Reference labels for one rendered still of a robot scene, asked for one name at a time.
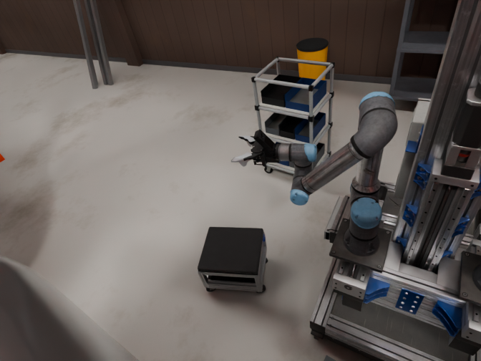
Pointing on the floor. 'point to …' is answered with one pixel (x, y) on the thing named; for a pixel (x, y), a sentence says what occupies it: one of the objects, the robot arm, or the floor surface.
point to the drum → (311, 51)
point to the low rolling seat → (233, 259)
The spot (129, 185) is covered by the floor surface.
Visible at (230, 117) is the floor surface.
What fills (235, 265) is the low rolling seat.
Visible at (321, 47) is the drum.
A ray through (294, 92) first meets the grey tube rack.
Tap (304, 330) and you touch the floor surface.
